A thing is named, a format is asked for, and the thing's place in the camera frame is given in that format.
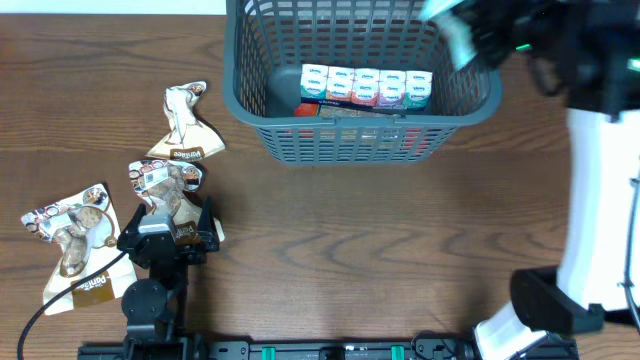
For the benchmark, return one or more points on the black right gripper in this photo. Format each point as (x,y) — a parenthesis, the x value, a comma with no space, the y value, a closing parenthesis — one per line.
(488,58)

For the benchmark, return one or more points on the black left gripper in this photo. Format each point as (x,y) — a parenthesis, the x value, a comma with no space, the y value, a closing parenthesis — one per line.
(209,241)

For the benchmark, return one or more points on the mint green wipes packet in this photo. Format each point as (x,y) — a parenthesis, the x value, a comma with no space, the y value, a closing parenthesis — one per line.
(455,30)

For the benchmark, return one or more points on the dried mushroom bag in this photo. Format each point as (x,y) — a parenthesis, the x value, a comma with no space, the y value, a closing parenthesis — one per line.
(86,228)
(189,139)
(164,185)

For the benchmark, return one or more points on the Kleenex tissue multipack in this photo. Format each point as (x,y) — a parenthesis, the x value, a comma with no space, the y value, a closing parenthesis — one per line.
(365,88)

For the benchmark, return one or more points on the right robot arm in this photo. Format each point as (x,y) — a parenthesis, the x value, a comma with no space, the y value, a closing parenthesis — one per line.
(593,47)

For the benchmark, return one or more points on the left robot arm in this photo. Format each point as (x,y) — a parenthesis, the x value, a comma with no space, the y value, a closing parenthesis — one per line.
(155,306)

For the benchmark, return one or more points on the grey plastic laundry basket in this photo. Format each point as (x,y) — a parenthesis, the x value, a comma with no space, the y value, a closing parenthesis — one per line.
(268,42)

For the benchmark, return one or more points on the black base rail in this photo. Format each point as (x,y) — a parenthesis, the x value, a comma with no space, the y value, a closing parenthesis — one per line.
(422,348)

